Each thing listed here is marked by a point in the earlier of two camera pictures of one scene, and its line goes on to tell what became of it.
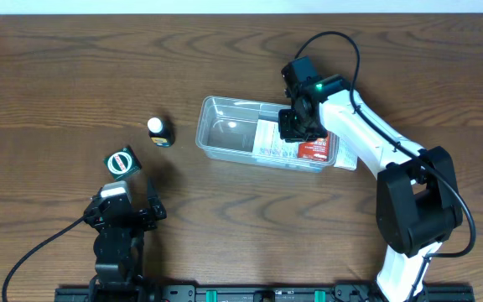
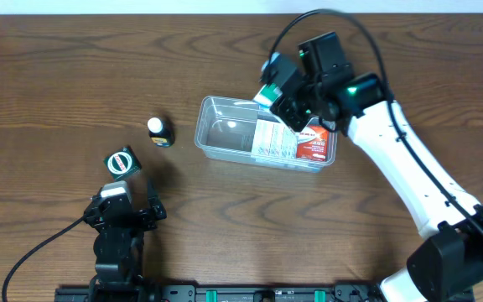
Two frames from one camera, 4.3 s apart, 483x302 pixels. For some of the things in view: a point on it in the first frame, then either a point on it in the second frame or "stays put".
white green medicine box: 346,158 → 267,95
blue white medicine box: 267,141 stays put
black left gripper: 132,216 stays put
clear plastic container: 246,131 stays put
